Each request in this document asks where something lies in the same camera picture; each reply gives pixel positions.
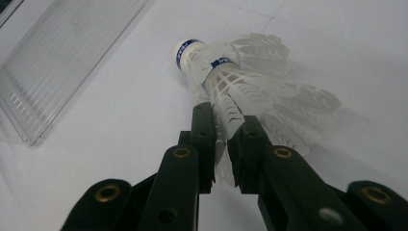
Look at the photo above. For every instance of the clear plastic tray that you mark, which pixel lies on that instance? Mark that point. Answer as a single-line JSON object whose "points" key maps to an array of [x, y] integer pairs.
{"points": [[57, 64]]}

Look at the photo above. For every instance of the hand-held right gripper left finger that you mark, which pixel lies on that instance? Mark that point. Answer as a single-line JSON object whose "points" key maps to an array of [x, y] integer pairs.
{"points": [[179, 192]]}

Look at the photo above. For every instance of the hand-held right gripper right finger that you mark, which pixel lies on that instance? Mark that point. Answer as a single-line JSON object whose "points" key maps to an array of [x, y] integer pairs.
{"points": [[288, 192]]}

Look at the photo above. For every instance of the white feather shuttlecock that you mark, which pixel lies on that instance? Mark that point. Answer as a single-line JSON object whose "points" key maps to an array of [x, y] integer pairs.
{"points": [[184, 53], [234, 96]]}

